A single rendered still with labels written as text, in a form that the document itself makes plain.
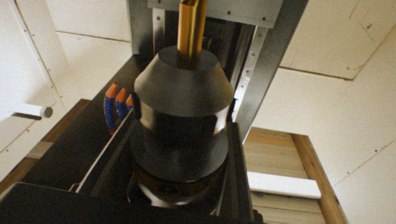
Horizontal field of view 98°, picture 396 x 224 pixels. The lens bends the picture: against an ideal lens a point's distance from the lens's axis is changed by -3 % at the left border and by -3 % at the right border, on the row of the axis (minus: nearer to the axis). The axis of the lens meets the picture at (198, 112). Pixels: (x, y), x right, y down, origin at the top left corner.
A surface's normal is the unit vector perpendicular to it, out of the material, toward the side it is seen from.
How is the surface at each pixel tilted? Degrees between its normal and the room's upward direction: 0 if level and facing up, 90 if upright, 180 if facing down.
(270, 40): 90
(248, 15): 91
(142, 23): 90
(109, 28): 90
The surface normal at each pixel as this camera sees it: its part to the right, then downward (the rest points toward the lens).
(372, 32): -0.10, 0.66
